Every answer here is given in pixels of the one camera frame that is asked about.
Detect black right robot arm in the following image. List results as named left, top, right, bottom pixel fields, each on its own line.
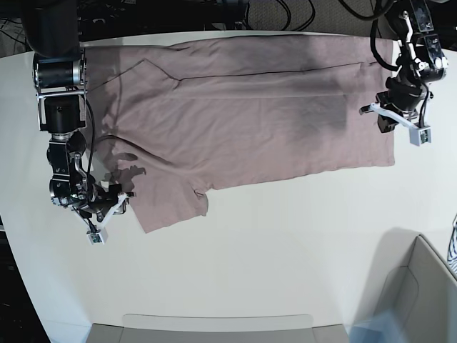
left=20, top=1, right=129, bottom=223

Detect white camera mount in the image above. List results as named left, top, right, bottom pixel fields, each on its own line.
left=359, top=103, right=431, bottom=146
left=71, top=192, right=136, bottom=245

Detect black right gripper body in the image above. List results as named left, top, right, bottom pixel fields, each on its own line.
left=80, top=184, right=123, bottom=220

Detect blue striped cloth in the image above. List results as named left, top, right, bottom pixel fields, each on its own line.
left=447, top=217, right=457, bottom=274

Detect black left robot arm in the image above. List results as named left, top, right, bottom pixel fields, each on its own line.
left=360, top=1, right=448, bottom=141

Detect grey cardboard box right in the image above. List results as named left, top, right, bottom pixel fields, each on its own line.
left=367, top=235, right=456, bottom=342

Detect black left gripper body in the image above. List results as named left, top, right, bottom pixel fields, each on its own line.
left=376, top=77, right=430, bottom=128

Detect mauve pink T-shirt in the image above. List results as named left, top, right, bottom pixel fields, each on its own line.
left=86, top=35, right=394, bottom=233

